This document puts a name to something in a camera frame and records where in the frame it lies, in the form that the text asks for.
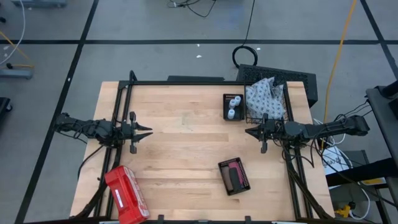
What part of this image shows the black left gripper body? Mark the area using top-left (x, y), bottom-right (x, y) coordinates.
top-left (120, 111), bottom-right (140, 154)

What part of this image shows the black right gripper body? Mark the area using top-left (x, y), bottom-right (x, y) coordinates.
top-left (259, 113), bottom-right (277, 154)

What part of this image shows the black slotted plastic basket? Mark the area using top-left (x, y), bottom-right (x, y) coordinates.
top-left (222, 93), bottom-right (245, 121)
top-left (217, 157), bottom-right (251, 197)

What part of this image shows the grey patterned cloth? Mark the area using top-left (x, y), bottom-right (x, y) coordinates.
top-left (244, 77), bottom-right (285, 121)

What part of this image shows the black bandage roll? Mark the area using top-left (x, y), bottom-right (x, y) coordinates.
top-left (229, 167), bottom-right (244, 192)

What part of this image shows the red plastic case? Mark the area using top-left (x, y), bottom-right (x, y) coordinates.
top-left (104, 165), bottom-right (151, 224)

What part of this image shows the brown bandage roll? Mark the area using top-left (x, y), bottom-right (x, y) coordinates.
top-left (222, 167), bottom-right (233, 191)

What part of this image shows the white printed bag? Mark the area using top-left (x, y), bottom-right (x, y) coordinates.
top-left (322, 145), bottom-right (354, 177)

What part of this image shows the black flat bar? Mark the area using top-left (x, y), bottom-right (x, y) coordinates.
top-left (167, 75), bottom-right (225, 82)

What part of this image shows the black shelf board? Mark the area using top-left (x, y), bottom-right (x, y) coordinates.
top-left (325, 157), bottom-right (398, 187)

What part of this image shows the yellow power plug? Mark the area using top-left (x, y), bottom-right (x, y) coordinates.
top-left (334, 201), bottom-right (357, 218)

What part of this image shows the black side cart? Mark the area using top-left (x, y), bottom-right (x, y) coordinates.
top-left (365, 79), bottom-right (398, 162)

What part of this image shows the grey stand foot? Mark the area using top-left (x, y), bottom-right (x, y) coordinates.
top-left (11, 0), bottom-right (68, 9)
top-left (0, 68), bottom-right (34, 80)

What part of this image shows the black wire basket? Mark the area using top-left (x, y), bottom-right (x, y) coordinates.
top-left (244, 81), bottom-right (289, 124)

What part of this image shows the black metal table frame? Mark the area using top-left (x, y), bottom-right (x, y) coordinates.
top-left (71, 70), bottom-right (335, 224)

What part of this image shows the black coiled floor cable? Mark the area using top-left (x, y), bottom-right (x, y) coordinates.
top-left (231, 0), bottom-right (259, 68)

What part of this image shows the yellow hanging cable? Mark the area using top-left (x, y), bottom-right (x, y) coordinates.
top-left (323, 0), bottom-right (358, 114)

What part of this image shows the yellow floor cable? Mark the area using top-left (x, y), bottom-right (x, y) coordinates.
top-left (0, 30), bottom-right (34, 68)

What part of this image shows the white floor cable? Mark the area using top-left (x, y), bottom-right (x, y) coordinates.
top-left (0, 0), bottom-right (26, 66)

